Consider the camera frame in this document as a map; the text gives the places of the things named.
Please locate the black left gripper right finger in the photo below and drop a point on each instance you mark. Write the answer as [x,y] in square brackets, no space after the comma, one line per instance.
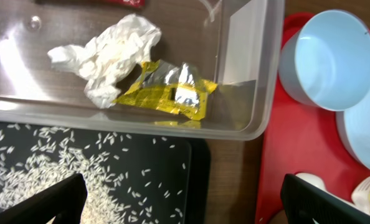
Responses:
[305,203]

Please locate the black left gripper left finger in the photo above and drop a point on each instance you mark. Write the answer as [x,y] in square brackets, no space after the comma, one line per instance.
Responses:
[61,203]

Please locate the light blue small bowl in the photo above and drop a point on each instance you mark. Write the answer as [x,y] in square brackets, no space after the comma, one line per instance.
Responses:
[326,64]

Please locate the white tissue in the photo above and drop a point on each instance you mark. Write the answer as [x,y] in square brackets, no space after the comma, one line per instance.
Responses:
[107,59]

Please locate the yellow foil wrapper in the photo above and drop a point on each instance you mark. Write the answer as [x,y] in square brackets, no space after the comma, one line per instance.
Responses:
[165,87]

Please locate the red strawberry candy wrapper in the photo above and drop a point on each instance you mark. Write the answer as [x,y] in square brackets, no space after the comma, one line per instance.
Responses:
[126,3]

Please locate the white plastic spoon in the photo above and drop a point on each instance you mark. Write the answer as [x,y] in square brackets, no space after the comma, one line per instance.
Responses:
[319,183]

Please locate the red plastic tray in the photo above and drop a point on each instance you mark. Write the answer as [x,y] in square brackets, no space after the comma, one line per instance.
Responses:
[302,138]

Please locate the black tray with rice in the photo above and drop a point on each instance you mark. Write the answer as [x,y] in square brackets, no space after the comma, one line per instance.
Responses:
[130,178]

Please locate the light blue plate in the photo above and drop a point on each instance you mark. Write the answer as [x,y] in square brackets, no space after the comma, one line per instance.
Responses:
[353,127]

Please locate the clear plastic bin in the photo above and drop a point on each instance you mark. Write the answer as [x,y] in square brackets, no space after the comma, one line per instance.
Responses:
[233,43]

